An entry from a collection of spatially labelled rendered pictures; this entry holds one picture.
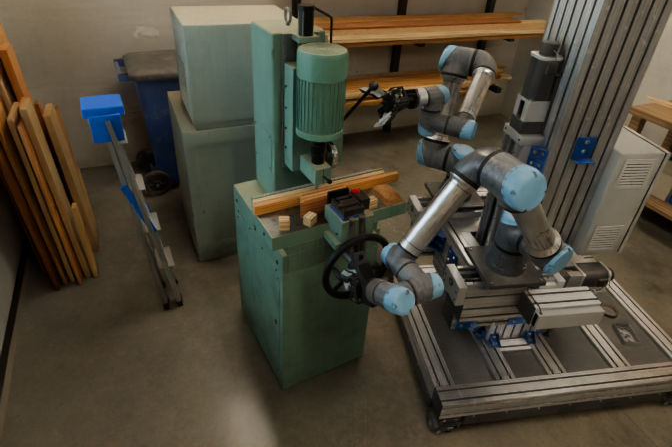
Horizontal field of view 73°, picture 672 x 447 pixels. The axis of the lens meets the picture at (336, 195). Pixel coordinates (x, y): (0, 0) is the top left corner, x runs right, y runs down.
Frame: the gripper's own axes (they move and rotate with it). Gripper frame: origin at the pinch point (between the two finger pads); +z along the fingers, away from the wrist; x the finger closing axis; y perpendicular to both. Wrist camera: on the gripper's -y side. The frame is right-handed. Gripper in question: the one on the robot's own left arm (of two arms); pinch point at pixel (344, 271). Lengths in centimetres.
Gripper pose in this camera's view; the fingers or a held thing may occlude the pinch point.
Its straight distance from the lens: 156.0
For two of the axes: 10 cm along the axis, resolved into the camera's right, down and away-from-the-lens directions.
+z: -4.3, -0.3, 9.0
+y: 1.4, 9.8, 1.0
